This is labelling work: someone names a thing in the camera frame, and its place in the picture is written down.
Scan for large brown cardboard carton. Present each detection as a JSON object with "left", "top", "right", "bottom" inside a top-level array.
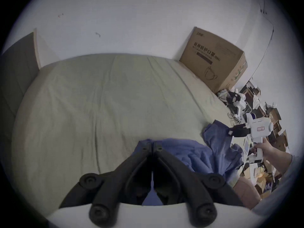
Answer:
[{"left": 179, "top": 27, "right": 248, "bottom": 94}]

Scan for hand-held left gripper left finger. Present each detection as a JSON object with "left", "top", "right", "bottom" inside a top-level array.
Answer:
[{"left": 59, "top": 142, "right": 153, "bottom": 225}]

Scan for spare hand-held gripper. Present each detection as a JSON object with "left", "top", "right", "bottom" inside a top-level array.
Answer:
[{"left": 226, "top": 88, "right": 248, "bottom": 114}]

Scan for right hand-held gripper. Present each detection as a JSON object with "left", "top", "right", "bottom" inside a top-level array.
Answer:
[{"left": 228, "top": 113, "right": 274, "bottom": 165}]

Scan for pile of small cardboard boxes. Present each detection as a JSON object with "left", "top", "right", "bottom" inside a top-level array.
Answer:
[{"left": 239, "top": 81, "right": 289, "bottom": 200}]

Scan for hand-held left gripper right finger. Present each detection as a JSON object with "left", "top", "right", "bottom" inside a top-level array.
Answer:
[{"left": 153, "top": 142, "right": 244, "bottom": 226}]

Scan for person's right forearm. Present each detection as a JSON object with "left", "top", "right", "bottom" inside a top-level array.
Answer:
[{"left": 273, "top": 151, "right": 300, "bottom": 200}]

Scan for person's right hand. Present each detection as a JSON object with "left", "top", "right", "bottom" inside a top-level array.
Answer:
[{"left": 254, "top": 138, "right": 286, "bottom": 164}]

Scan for grey padded headboard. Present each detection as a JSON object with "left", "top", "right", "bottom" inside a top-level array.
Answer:
[{"left": 0, "top": 28, "right": 42, "bottom": 156}]

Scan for blue garment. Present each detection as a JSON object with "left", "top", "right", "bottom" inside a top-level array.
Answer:
[{"left": 135, "top": 120, "right": 245, "bottom": 206}]

